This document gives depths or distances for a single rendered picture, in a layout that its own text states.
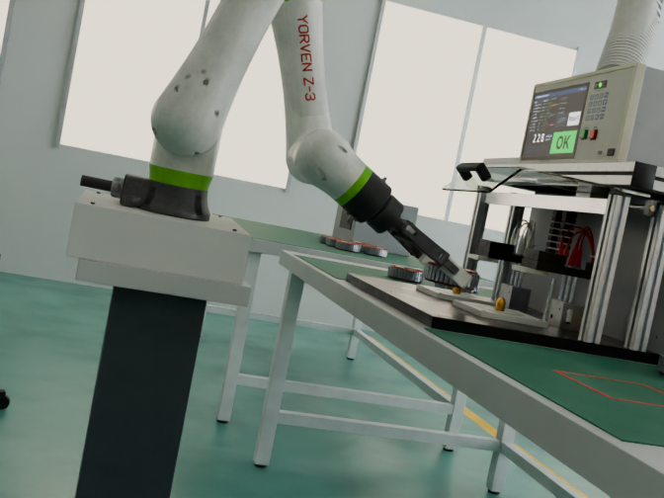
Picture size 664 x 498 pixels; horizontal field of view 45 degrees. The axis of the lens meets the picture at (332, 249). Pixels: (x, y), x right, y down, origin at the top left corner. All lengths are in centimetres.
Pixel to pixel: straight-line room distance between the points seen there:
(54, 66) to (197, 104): 492
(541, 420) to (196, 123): 79
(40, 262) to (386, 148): 279
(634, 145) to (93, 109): 502
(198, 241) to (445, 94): 531
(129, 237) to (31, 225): 482
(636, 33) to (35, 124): 441
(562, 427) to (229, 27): 89
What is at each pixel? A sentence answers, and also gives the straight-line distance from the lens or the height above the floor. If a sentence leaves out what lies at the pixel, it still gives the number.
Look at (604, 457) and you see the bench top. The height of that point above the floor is 73.
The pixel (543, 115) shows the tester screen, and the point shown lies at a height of 124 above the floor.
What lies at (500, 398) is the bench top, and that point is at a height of 72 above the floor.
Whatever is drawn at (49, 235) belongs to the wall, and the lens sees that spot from 633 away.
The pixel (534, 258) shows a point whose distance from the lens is 173.
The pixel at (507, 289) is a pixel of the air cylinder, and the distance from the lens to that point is 198.
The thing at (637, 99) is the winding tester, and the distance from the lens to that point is 172.
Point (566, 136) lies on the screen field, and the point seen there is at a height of 118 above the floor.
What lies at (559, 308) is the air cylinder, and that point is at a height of 81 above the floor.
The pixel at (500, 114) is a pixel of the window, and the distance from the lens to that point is 689.
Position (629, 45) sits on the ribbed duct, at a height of 169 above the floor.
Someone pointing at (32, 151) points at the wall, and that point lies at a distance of 632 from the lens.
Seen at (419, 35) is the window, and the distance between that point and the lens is 671.
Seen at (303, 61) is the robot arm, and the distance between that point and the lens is 164.
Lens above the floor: 93
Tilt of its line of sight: 3 degrees down
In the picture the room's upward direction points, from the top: 11 degrees clockwise
